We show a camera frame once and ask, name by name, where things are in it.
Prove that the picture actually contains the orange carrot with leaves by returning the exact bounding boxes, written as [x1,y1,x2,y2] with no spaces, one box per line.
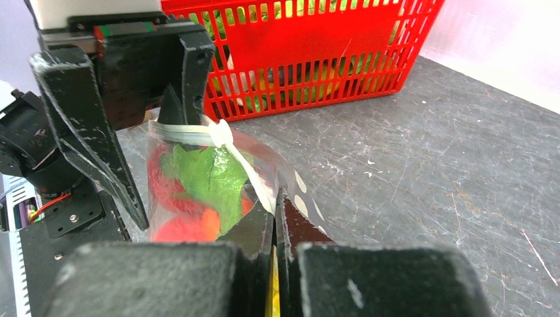
[160,145,254,238]

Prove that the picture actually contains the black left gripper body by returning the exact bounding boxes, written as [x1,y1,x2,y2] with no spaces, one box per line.
[38,12,206,130]

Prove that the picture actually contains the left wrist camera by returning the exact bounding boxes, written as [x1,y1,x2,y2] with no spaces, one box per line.
[24,0,162,30]

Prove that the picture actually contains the red plastic shopping basket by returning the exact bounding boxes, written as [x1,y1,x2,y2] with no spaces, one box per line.
[162,1,443,122]

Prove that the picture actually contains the yellow banana bunch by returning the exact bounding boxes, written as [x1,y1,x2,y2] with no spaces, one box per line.
[265,246,281,317]

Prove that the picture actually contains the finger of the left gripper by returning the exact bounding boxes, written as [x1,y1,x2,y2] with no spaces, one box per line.
[29,47,149,230]
[158,29,215,125]

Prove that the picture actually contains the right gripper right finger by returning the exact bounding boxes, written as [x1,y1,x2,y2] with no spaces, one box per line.
[275,188,492,316]

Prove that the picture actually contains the clear polka dot zip bag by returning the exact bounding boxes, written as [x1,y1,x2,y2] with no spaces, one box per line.
[147,116,325,242]

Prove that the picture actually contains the green leafy lettuce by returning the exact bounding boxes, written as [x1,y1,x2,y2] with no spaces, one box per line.
[191,1,400,114]

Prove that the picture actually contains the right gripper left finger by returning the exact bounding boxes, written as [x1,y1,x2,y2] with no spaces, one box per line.
[44,204,274,316]

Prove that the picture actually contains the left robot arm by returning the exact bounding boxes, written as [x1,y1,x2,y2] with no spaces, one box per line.
[1,9,215,316]

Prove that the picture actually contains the white radish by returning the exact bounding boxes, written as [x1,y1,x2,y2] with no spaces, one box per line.
[218,46,267,112]

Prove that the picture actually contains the aluminium frame rail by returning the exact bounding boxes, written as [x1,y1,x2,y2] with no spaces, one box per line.
[1,176,32,316]

